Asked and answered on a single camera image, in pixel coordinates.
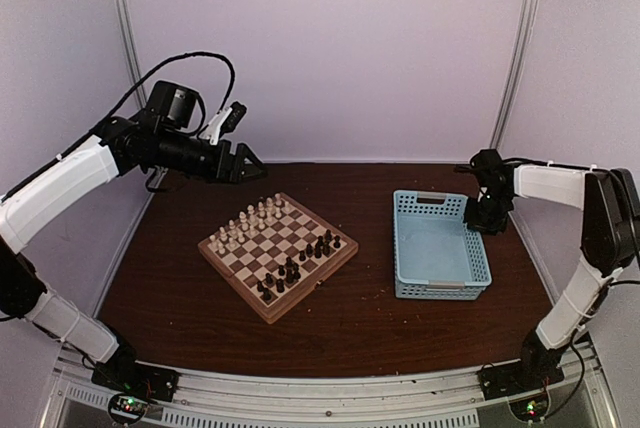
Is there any row of white chess pieces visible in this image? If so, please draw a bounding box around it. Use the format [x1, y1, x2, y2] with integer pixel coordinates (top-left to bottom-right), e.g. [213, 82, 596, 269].
[205, 193, 294, 256]

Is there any right aluminium frame post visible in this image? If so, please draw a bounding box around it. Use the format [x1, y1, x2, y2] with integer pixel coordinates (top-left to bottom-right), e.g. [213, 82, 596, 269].
[489, 0, 539, 149]

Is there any light blue plastic basket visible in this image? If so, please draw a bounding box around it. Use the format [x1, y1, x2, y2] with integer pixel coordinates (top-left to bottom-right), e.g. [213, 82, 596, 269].
[393, 190, 492, 301]

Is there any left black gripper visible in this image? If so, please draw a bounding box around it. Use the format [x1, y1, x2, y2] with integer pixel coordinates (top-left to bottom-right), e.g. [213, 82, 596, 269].
[155, 128, 268, 185]

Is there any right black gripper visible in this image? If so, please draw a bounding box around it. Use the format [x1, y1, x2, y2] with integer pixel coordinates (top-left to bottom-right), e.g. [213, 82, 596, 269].
[464, 190, 513, 235]

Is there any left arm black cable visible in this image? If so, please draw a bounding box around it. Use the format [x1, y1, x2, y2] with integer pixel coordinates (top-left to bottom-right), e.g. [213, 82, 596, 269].
[54, 51, 237, 159]

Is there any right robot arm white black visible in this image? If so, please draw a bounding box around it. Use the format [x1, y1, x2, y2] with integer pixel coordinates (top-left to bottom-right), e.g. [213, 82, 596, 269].
[456, 149, 639, 390]

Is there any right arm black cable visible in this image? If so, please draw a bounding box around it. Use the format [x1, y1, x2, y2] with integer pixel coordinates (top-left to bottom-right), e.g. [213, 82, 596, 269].
[453, 150, 501, 179]

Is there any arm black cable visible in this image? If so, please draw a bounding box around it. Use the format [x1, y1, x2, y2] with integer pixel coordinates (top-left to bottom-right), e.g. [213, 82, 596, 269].
[54, 51, 237, 159]
[453, 150, 501, 179]

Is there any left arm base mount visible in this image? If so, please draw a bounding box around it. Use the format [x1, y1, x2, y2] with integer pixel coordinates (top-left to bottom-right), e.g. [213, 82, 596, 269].
[91, 362, 179, 402]

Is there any aluminium frame post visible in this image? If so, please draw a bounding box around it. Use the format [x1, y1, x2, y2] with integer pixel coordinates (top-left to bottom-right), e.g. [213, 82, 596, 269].
[489, 0, 539, 149]
[113, 0, 143, 84]

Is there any front aluminium rail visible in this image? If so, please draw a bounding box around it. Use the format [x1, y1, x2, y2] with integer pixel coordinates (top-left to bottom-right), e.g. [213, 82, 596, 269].
[39, 342, 621, 428]

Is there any wooden chess board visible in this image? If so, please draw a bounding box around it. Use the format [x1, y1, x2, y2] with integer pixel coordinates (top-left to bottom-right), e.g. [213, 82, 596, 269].
[198, 192, 359, 324]

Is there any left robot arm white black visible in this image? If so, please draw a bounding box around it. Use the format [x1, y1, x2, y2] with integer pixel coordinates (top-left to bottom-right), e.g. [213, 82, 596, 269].
[1, 81, 266, 392]

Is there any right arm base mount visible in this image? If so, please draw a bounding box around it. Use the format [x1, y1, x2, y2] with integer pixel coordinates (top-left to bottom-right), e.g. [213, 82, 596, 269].
[477, 361, 564, 400]

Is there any left aluminium frame post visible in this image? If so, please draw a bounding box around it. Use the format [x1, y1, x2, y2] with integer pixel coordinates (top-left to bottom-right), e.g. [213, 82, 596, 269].
[113, 0, 143, 84]

